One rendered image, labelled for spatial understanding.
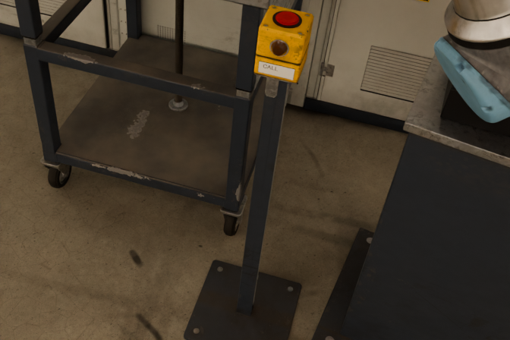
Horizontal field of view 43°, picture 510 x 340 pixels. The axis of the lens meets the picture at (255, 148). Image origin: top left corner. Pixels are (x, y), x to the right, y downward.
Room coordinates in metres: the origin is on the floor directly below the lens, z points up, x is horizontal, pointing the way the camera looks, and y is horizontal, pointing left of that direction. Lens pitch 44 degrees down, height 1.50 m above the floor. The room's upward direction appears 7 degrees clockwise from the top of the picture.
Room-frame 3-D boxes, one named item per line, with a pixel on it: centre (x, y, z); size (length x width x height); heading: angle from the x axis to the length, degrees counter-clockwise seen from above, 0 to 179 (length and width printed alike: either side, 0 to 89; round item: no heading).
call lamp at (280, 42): (0.91, -0.02, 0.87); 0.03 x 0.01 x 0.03; 80
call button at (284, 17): (0.95, -0.03, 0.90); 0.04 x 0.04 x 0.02
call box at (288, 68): (0.95, -0.03, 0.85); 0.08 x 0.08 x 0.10; 80
